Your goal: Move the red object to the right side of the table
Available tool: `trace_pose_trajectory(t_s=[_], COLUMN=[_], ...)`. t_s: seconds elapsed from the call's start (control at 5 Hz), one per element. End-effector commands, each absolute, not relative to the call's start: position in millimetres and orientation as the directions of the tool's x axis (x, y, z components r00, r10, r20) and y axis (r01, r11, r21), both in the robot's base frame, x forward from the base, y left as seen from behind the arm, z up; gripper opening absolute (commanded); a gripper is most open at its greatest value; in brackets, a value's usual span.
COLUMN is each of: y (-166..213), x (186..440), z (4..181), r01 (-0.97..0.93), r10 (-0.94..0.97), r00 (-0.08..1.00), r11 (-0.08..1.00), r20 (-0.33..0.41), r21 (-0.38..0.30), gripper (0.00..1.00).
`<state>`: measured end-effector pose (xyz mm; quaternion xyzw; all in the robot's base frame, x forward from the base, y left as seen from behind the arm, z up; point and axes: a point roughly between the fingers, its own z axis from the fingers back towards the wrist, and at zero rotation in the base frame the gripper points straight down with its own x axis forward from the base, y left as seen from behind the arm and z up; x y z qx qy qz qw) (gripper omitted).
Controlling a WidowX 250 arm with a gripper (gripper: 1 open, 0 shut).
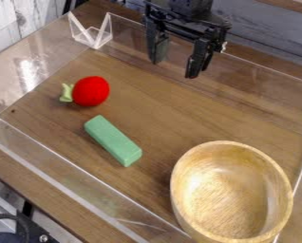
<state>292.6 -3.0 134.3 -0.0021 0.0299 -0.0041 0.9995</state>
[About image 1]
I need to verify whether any green rectangular block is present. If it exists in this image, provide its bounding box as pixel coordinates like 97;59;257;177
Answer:
85;115;142;167

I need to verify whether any wooden bowl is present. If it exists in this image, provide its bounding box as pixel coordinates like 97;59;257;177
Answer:
170;140;293;243

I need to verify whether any clear acrylic front barrier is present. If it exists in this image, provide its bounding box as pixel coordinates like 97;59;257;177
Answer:
0;119;193;243

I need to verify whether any black clamp with screw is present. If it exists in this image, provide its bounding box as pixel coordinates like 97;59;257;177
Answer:
17;212;61;243

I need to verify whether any red plush strawberry toy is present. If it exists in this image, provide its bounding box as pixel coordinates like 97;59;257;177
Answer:
61;76;112;106

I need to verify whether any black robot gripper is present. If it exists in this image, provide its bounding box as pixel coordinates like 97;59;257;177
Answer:
144;0;233;79

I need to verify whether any black cable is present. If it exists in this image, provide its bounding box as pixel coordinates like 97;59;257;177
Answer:
0;213;33;243

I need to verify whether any clear acrylic corner bracket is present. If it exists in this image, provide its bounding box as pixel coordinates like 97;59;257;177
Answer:
67;12;114;49

